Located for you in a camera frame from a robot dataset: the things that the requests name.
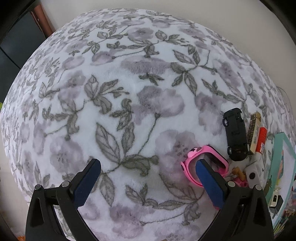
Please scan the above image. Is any black power adapter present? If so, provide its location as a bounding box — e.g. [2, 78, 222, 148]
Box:
[269, 195, 283, 214]

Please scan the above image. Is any coral blue green toy knife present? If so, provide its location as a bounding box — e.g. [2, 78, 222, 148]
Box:
[276, 150, 284, 184]

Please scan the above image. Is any teal rimmed white tray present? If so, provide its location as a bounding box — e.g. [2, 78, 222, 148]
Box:
[265, 132, 295, 226]

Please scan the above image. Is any gold rectangular lighter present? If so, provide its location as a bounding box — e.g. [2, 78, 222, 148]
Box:
[247, 111, 261, 155]

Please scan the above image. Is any pink puppy toy figure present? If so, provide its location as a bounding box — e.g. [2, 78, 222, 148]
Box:
[232, 167, 249, 188]

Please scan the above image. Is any pink kids watch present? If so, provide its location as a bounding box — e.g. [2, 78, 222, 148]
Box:
[181, 145, 229, 187]

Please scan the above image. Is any red capped glue bottle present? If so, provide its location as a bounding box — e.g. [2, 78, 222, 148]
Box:
[253, 126, 267, 161]

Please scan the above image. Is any floral grey white blanket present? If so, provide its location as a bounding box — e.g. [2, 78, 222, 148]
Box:
[1, 9, 295, 240]

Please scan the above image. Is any black toy car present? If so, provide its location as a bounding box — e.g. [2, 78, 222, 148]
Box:
[222, 108, 249, 162]

